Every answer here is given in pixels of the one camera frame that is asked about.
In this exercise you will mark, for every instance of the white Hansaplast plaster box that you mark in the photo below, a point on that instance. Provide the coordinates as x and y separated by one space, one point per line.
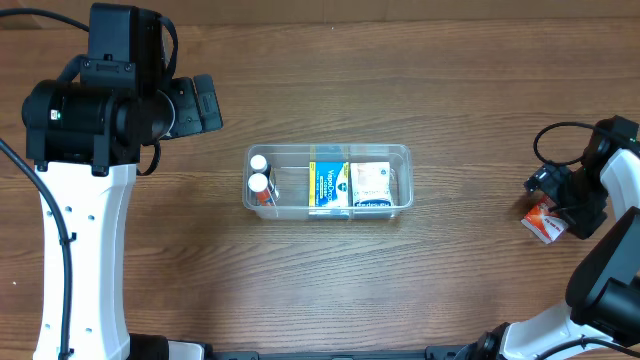
371 184

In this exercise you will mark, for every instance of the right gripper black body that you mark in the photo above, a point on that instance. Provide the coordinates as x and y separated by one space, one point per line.
558 187

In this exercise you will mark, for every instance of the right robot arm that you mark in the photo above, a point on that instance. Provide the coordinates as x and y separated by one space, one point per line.
601 305

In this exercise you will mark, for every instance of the dark bottle white cap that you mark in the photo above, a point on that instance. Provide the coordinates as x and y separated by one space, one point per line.
259 164

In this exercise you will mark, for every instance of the clear plastic container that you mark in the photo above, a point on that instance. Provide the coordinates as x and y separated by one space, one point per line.
290 179

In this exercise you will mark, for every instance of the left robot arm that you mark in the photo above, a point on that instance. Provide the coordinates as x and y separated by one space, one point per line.
84 134

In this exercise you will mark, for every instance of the blue VapoDrops lozenge box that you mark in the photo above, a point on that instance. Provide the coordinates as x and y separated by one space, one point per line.
329 184

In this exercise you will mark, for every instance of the orange pill bottle white cap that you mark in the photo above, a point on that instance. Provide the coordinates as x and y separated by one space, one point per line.
261 187

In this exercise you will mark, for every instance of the red medicine box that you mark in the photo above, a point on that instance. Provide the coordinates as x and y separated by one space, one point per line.
547 226

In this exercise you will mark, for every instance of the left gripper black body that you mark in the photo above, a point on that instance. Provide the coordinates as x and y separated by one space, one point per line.
187 111

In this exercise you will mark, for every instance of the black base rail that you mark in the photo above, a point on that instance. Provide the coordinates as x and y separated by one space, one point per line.
429 353

